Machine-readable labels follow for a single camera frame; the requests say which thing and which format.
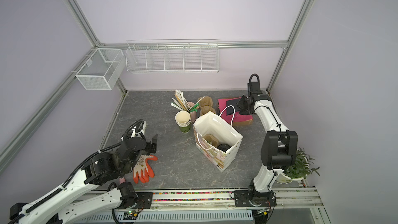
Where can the potted green plant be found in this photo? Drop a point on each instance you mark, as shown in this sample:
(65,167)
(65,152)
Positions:
(300,170)

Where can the red white garden glove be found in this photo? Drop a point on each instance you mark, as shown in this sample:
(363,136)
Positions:
(143,171)

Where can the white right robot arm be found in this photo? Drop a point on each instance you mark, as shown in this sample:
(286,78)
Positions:
(278,151)

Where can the green paper cup stack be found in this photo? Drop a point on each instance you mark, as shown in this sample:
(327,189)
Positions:
(183,120)

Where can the black paper napkin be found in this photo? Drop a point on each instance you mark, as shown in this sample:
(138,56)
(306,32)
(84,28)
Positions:
(234,103)

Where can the cartoon animal paper bag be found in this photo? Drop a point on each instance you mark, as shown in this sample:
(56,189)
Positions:
(213,124)

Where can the brown pulp cup carrier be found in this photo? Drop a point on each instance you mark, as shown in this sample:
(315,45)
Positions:
(211,140)
(206,105)

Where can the white mesh box basket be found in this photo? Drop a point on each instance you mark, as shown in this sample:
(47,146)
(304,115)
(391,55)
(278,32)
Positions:
(102,69)

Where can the pink metal bucket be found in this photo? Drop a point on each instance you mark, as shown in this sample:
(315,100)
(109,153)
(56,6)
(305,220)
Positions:
(192,114)

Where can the green wrapped straw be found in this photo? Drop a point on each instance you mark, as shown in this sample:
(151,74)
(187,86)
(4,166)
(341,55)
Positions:
(195,107)

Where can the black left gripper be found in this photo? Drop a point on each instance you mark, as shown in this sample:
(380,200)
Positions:
(149,149)

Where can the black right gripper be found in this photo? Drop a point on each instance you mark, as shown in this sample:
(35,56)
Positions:
(240,103)

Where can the white wire shelf basket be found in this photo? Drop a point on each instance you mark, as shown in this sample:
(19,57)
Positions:
(172,56)

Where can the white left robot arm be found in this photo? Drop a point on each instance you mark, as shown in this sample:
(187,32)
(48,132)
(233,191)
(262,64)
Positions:
(104,165)

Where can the purple pink trowel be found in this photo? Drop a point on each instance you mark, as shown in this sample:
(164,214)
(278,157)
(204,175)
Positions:
(122,180)

